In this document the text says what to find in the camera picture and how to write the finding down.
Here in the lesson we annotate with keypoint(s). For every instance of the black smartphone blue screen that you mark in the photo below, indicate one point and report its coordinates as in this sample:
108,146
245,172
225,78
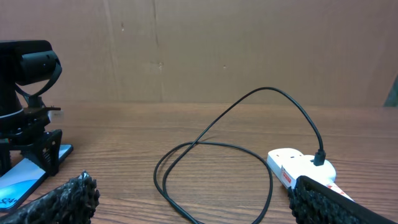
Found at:
22,179

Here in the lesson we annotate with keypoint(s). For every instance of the white charger adapter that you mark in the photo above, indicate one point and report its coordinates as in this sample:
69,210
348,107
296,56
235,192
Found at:
304,165

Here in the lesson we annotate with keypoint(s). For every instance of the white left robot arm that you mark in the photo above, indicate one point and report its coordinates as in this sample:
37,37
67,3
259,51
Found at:
28,69

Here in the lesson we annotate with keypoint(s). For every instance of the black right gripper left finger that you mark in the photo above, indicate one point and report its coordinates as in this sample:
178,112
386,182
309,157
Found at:
74,202

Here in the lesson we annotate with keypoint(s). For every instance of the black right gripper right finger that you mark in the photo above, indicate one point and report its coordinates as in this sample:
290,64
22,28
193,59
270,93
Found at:
314,203

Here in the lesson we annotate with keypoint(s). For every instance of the white power strip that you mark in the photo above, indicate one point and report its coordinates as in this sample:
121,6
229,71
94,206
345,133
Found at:
281,163

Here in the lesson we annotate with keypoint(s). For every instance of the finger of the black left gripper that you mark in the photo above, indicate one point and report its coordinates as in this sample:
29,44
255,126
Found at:
44,151

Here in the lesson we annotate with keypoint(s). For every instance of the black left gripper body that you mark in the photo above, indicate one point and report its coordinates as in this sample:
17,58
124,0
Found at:
24,127

